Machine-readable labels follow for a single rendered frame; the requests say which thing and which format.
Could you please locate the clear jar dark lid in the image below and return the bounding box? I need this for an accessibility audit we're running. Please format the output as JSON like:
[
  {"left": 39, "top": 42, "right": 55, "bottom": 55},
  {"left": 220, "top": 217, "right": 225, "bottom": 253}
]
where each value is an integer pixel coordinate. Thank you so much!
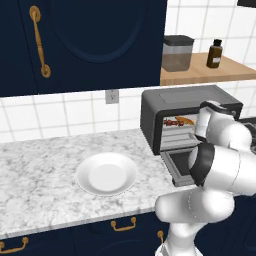
[{"left": 162, "top": 34, "right": 195, "bottom": 73}]

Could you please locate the baguette bread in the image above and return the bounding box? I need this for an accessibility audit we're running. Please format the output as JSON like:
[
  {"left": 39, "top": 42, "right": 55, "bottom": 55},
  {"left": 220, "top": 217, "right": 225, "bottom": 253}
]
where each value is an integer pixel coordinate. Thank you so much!
[{"left": 175, "top": 115, "right": 196, "bottom": 127}]

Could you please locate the brown glass bottle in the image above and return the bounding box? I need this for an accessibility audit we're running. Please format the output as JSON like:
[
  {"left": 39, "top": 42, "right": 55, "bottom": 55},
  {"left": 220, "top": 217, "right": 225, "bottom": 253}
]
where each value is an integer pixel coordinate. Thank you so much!
[{"left": 206, "top": 38, "right": 224, "bottom": 69}]

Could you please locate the dark grey toaster oven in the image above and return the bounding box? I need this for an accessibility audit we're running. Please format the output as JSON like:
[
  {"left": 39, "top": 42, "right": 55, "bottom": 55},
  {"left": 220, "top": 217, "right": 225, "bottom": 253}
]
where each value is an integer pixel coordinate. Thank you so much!
[{"left": 140, "top": 84, "right": 244, "bottom": 188}]

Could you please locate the brass cupboard door handle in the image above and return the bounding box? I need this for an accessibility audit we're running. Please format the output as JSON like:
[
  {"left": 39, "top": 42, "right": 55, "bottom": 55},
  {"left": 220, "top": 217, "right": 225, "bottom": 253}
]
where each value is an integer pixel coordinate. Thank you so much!
[{"left": 29, "top": 5, "right": 52, "bottom": 79}]

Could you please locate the plain navy cupboard door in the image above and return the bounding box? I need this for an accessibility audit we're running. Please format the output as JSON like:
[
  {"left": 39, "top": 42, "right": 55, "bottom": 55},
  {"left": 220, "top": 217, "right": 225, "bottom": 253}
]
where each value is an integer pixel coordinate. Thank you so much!
[{"left": 0, "top": 0, "right": 38, "bottom": 98}]

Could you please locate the navy drawer front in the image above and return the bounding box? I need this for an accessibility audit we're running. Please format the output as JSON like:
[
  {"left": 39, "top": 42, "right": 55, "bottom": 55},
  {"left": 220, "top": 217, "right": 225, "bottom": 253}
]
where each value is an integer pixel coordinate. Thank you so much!
[
  {"left": 0, "top": 227, "right": 75, "bottom": 256},
  {"left": 72, "top": 212, "right": 172, "bottom": 256}
]

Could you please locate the toaster oven door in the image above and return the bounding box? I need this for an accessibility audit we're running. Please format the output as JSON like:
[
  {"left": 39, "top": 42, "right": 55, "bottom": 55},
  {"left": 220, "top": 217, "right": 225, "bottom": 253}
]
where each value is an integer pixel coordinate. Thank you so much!
[{"left": 160, "top": 146, "right": 202, "bottom": 188}]

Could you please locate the navy cupboard door oval panel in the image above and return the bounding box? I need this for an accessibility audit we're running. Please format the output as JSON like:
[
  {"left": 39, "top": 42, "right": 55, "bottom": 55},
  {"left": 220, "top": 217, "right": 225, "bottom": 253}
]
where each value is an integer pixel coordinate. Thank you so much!
[{"left": 18, "top": 0, "right": 168, "bottom": 95}]

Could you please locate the wooden wall shelf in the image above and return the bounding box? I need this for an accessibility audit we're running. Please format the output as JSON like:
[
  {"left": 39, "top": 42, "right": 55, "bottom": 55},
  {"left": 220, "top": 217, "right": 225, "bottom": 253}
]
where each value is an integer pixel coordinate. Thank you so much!
[{"left": 159, "top": 52, "right": 256, "bottom": 87}]

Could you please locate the brass drawer handle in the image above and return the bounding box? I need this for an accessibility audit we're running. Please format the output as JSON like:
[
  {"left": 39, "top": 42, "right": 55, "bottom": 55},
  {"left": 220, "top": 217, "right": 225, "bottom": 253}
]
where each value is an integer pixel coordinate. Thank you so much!
[
  {"left": 0, "top": 236, "right": 30, "bottom": 255},
  {"left": 110, "top": 216, "right": 138, "bottom": 233}
]

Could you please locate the grey wall socket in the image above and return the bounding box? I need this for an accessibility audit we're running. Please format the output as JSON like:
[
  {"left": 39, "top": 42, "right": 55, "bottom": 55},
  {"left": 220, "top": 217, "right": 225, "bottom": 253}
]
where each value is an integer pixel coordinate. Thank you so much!
[{"left": 105, "top": 89, "right": 120, "bottom": 105}]

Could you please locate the dark wall cupboard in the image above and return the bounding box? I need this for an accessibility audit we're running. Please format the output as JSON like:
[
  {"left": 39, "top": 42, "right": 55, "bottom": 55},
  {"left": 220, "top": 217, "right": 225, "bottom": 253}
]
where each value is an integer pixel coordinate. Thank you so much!
[{"left": 236, "top": 0, "right": 256, "bottom": 9}]

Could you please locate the white round plate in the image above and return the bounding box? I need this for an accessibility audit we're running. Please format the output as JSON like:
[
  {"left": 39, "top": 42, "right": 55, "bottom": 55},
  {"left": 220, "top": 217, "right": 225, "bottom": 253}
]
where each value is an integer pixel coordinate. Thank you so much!
[{"left": 75, "top": 152, "right": 139, "bottom": 197}]

